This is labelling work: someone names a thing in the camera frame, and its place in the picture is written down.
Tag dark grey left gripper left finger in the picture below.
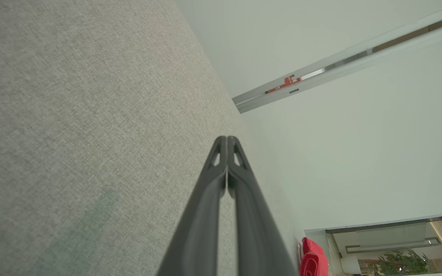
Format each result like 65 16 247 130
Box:
156 136 228 276

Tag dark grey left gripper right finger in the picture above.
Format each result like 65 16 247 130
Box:
227 136 297 276

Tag red shorts with white trim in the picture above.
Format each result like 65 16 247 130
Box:
299 237 330 276

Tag grey metal partition post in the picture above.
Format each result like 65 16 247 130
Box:
232 2 442 114

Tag grey metal doorway frame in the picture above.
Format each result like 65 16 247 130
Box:
325 213 442 276

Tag long steel door handle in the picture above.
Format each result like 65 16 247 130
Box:
345 238 442 254

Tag green potted plant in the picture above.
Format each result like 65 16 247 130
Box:
373 249 434 275

